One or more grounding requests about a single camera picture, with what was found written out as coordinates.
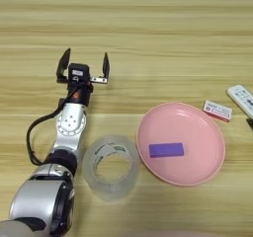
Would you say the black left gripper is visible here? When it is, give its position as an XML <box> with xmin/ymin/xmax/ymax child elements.
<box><xmin>55</xmin><ymin>47</ymin><xmax>111</xmax><ymax>108</ymax></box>

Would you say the white remote control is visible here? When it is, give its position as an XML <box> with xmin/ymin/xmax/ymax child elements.
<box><xmin>225</xmin><ymin>84</ymin><xmax>253</xmax><ymax>120</ymax></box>

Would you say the pink round plate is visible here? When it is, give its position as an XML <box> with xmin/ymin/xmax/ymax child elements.
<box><xmin>135</xmin><ymin>102</ymin><xmax>227</xmax><ymax>187</ymax></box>

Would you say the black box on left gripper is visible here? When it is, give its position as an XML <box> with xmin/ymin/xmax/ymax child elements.
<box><xmin>67</xmin><ymin>62</ymin><xmax>91</xmax><ymax>83</ymax></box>

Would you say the small red white box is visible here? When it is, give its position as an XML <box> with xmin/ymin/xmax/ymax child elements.
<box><xmin>202</xmin><ymin>100</ymin><xmax>233</xmax><ymax>123</ymax></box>

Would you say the purple rectangular block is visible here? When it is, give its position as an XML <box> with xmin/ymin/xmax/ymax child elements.
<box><xmin>148</xmin><ymin>142</ymin><xmax>185</xmax><ymax>159</ymax></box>

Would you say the clear tape roll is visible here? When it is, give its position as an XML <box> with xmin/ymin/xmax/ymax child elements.
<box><xmin>82</xmin><ymin>134</ymin><xmax>141</xmax><ymax>202</ymax></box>

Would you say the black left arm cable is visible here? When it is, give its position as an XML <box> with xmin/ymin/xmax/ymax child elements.
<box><xmin>26</xmin><ymin>97</ymin><xmax>72</xmax><ymax>167</ymax></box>

